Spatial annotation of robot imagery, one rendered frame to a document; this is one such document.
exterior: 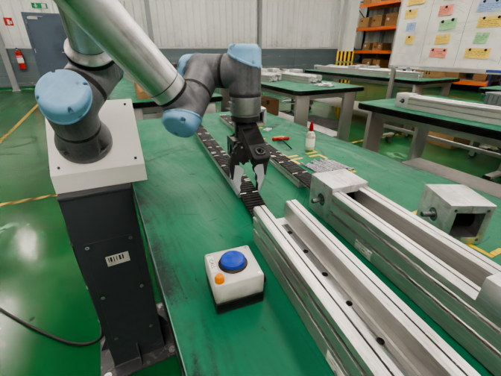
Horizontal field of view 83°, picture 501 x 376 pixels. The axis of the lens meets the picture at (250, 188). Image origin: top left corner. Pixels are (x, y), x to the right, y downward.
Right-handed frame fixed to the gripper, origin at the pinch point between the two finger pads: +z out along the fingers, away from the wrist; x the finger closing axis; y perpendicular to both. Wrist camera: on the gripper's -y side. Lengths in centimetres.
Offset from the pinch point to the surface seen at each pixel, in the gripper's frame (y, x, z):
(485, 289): -50, -13, -8
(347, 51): 624, -500, -29
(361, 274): -40.5, -2.8, -5.3
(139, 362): 18, 41, 80
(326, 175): -10.5, -16.6, -6.3
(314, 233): -29.0, -2.2, -5.1
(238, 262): -30.8, 12.6, -4.2
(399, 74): 278, -334, -1
